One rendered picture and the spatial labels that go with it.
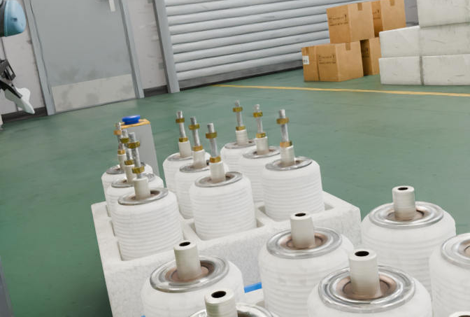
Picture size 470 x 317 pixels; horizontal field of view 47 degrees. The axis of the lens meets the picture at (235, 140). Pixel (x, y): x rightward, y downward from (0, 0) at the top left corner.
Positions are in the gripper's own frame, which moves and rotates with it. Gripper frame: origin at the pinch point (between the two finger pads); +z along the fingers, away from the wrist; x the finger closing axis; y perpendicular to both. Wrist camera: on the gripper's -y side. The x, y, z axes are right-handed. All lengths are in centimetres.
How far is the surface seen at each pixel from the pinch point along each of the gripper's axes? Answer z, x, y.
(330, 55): 152, -83, 292
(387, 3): 132, -135, 331
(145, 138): -2.4, -44.3, -20.9
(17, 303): 16, -17, -48
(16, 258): 26.1, -1.0, -25.1
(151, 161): 2, -45, -23
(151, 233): -13, -58, -60
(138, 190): -17, -56, -55
